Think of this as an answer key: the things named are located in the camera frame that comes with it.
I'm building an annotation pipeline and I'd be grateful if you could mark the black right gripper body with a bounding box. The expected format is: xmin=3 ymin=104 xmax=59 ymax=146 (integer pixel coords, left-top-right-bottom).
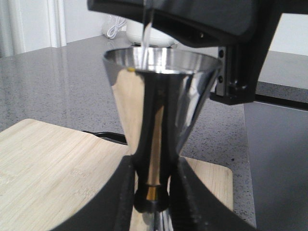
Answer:
xmin=209 ymin=9 xmax=283 ymax=106

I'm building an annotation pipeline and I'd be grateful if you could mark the wooden cutting board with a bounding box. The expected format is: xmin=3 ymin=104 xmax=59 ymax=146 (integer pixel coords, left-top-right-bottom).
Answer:
xmin=0 ymin=118 xmax=234 ymax=231

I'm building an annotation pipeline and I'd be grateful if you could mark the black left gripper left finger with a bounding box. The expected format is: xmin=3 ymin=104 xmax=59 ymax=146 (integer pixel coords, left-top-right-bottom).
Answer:
xmin=53 ymin=155 xmax=135 ymax=231

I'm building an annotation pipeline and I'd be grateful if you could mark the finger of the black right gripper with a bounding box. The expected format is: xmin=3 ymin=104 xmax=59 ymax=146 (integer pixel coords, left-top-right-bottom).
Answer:
xmin=87 ymin=0 xmax=258 ymax=48

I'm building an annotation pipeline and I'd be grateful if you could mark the white appliance with cord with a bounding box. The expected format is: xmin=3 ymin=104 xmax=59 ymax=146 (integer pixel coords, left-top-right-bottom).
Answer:
xmin=102 ymin=14 xmax=179 ymax=48

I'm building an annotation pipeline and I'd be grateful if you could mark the steel double jigger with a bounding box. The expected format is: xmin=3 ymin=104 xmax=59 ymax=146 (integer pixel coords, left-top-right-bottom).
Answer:
xmin=103 ymin=47 xmax=221 ymax=231

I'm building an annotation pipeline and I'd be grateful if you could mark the black metal board handle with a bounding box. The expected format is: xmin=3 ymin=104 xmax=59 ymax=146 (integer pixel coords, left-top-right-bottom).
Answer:
xmin=82 ymin=130 xmax=128 ymax=145

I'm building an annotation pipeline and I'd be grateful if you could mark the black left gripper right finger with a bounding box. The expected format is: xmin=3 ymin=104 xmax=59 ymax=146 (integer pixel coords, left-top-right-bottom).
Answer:
xmin=169 ymin=157 xmax=256 ymax=231

